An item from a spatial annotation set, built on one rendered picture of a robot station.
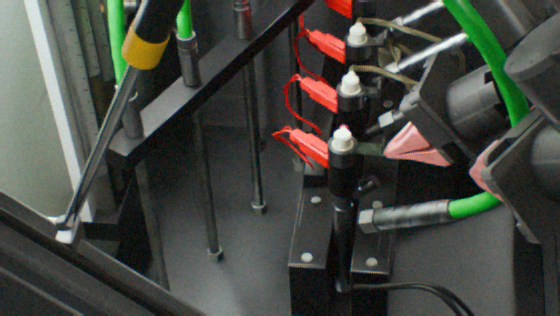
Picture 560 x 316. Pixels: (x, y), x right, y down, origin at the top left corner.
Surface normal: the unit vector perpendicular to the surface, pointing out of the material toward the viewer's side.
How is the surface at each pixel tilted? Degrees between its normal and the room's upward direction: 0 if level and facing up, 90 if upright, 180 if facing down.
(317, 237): 0
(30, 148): 90
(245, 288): 0
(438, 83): 45
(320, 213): 0
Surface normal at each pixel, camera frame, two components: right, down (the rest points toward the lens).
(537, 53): -0.68, -0.70
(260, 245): -0.04, -0.72
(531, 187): 0.33, -0.04
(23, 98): 0.99, 0.07
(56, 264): 0.64, -0.48
